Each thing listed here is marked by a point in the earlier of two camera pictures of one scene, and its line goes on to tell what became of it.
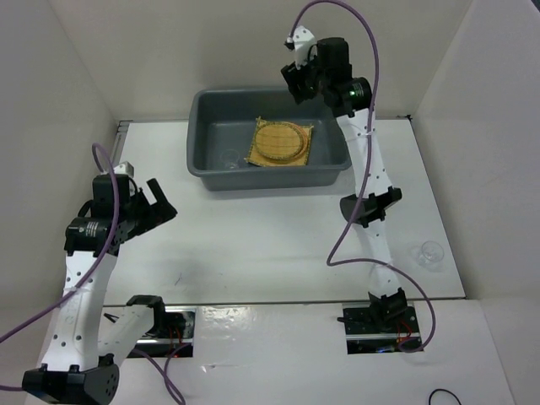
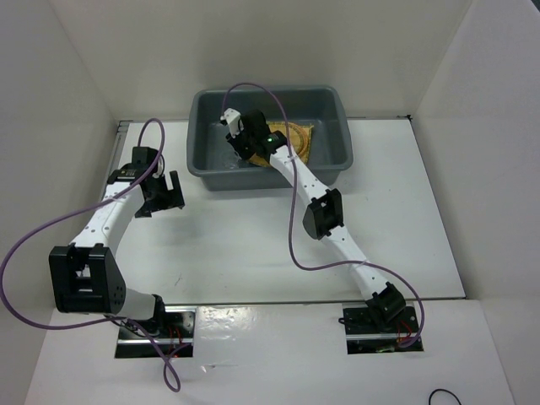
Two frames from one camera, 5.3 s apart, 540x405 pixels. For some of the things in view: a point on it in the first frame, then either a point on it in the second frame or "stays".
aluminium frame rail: [120, 140] stays
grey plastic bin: [256, 138] stays
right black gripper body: [320, 78] → [242, 144]
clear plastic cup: [229, 158] stays
